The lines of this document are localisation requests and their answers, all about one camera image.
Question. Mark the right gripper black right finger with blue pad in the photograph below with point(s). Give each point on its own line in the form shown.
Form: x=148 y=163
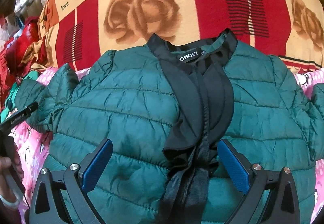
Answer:
x=252 y=180

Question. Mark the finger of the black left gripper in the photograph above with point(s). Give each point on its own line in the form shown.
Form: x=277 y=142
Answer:
x=18 y=117

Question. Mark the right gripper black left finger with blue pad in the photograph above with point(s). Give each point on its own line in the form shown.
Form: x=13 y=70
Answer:
x=48 y=205

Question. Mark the green quilted puffer jacket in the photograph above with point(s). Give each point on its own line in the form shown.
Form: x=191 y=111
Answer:
x=165 y=108

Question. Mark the red clothes pile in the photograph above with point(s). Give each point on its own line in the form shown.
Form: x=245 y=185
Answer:
x=20 y=55

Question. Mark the person's left hand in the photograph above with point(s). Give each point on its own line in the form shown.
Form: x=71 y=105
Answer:
x=8 y=194

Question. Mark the green garment at bedside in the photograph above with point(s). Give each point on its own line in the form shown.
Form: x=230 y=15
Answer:
x=9 y=104

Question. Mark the pink penguin bed sheet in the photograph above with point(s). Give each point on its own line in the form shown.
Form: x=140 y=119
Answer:
x=33 y=148

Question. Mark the red orange rose blanket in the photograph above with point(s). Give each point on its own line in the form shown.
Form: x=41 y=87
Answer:
x=78 y=32

